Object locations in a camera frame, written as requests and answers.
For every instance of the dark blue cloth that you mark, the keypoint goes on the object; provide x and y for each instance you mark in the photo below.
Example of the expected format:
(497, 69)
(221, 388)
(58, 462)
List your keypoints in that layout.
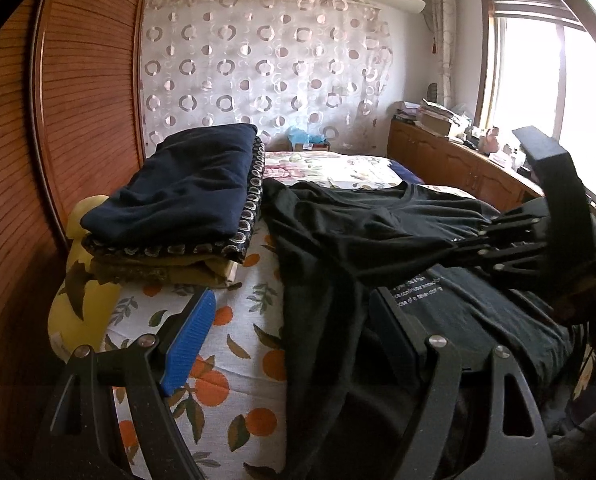
(408, 172)

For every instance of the floral blanket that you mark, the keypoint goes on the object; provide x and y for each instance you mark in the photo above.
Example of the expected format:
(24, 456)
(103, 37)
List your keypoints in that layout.
(328, 165)

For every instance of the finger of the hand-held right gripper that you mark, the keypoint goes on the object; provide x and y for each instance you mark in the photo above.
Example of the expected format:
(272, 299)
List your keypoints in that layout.
(488, 257)
(508, 225)

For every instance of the pile of papers and books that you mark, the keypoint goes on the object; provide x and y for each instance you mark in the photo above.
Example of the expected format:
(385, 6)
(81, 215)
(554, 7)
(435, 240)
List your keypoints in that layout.
(438, 117)

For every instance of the orange-print bedsheet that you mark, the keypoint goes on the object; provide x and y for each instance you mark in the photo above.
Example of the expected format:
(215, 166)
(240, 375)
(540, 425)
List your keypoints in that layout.
(238, 320)

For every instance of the cluster of small desk items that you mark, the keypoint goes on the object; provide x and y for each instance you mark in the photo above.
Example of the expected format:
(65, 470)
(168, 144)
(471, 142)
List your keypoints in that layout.
(515, 157)

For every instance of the yellow pillow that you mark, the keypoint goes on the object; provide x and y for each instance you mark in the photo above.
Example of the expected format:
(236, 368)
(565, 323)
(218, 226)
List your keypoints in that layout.
(93, 305)

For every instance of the blue plastic bag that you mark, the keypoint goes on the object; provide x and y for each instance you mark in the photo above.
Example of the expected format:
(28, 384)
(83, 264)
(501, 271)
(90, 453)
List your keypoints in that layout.
(298, 137)

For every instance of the black t-shirt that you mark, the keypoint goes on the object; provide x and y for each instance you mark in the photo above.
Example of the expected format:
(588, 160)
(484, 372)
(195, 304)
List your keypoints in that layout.
(338, 270)

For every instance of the wooden cabinet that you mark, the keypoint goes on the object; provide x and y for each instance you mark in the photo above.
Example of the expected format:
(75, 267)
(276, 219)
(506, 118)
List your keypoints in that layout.
(428, 155)

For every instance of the patterned window curtain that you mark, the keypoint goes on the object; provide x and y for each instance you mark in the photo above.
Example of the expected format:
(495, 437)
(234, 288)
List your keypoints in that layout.
(443, 40)

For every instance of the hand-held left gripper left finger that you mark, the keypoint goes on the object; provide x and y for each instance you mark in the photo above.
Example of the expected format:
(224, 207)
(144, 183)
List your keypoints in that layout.
(190, 345)

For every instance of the circle-patterned sheer curtain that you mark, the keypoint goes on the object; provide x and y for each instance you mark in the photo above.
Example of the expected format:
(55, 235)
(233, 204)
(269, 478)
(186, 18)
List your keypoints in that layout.
(278, 60)

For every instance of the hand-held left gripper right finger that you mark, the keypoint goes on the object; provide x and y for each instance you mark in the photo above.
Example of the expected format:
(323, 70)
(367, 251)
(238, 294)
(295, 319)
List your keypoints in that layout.
(392, 327)

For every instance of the window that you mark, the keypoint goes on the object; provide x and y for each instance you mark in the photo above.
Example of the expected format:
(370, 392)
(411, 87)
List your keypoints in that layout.
(528, 85)

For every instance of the folded mustard garment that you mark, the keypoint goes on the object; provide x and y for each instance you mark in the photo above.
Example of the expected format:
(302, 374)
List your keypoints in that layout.
(178, 270)

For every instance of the pink figurine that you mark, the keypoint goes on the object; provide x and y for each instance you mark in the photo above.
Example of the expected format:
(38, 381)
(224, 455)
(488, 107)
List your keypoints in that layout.
(490, 141)

